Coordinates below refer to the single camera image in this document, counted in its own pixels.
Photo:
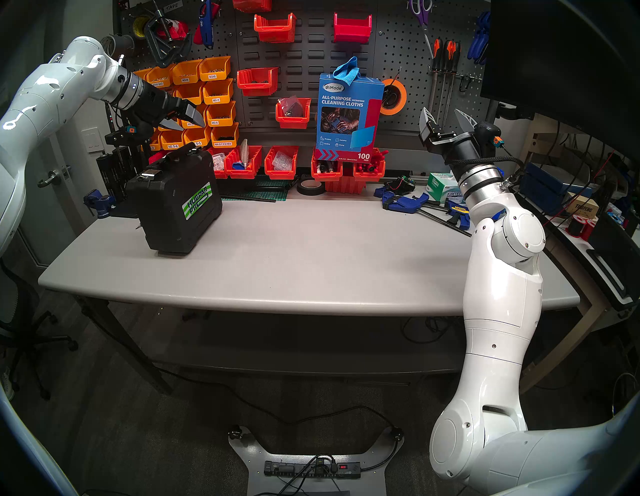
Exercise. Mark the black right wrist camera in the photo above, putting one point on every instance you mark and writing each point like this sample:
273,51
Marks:
486,132

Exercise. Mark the orange black screwdriver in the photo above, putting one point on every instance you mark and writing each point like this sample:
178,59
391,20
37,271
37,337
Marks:
436,52
456,52
448,52

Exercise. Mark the black tool box green sticker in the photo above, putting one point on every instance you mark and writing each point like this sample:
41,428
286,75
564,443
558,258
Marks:
170,220

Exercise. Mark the green cutting mat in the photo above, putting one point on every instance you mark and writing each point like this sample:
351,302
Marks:
265,190

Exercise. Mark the black monitor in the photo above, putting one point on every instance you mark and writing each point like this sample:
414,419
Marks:
560,60

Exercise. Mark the black metal clamp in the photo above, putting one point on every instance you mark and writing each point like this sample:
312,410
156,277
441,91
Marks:
155,47

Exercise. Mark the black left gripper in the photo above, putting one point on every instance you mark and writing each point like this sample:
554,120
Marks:
155,107

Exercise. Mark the yellow tape roll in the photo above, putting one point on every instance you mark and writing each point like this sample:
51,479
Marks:
136,27

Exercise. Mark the dark pegboard wall panel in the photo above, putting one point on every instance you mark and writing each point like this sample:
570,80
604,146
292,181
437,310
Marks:
310,55

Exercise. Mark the green white wipes box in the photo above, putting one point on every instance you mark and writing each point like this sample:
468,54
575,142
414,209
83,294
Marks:
440,185

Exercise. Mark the clear bag of parts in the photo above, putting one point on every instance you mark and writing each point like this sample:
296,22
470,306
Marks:
291,106
282,161
218,162

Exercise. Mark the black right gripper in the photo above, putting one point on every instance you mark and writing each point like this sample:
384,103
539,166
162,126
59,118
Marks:
457,147

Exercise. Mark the black white equipment case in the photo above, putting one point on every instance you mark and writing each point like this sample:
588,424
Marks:
615,260

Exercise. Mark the black carabiner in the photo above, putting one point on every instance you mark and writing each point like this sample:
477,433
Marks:
461,84

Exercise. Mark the yellow screw bin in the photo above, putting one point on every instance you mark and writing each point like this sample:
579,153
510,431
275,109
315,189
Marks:
156,144
186,76
192,92
173,142
192,127
160,77
215,72
225,139
221,117
197,140
218,95
141,74

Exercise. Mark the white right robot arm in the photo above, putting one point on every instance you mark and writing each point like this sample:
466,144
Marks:
500,310

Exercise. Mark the blue bench vise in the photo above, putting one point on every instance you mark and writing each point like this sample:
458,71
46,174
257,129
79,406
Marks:
100,202

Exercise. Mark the beige wooden side table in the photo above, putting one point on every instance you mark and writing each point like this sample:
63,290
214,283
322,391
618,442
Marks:
560,347

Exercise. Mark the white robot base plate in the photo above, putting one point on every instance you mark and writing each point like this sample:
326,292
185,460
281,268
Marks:
250,465

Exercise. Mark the blue microfiber cloth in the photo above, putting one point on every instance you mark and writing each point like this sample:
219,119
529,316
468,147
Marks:
346,70

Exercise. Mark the dark table leg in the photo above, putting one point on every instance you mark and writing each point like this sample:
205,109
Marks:
127,345

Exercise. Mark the blue plastic object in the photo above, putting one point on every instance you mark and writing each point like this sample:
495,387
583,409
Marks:
498,215

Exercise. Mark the black office chair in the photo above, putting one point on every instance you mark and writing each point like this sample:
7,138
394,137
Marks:
17,305

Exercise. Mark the blue yellow bar clamp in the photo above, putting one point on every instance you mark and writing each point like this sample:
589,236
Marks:
457,212

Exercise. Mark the blue storage box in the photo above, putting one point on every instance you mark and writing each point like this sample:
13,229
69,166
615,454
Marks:
542,187

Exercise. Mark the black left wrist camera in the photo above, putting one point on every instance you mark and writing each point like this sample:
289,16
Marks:
137,125

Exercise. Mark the white light switch plate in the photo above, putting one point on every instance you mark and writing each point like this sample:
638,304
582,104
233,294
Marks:
92,140

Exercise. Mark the black metal fixture stand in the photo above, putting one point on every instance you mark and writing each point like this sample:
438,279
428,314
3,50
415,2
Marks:
117,170

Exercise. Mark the brown cardboard box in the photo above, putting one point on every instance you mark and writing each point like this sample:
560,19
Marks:
582,206

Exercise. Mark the black monitor mount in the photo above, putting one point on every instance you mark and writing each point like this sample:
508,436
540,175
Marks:
507,111

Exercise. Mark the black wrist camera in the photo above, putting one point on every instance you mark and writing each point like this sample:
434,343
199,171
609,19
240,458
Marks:
486,132
137,125

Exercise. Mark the clear blister pack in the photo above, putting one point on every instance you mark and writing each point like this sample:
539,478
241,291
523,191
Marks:
244,152

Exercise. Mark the blue cleaning cloths box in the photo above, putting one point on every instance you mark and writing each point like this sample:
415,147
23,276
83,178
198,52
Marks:
350,115

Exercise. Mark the orange tape roll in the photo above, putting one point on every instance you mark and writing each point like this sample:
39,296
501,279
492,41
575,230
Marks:
403,97

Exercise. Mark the grey duct tape roll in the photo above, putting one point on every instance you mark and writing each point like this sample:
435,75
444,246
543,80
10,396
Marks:
122,44

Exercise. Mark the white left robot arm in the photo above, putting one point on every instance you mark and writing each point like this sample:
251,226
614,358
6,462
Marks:
50,95

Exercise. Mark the red plastic bin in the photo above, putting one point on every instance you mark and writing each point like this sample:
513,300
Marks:
257,85
280,175
345,187
252,5
224,175
275,32
156,157
327,176
370,175
352,31
245,174
292,122

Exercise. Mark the black tape roll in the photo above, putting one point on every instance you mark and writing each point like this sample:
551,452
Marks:
311,193

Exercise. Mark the black power strip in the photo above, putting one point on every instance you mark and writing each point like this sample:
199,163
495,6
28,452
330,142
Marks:
290,469

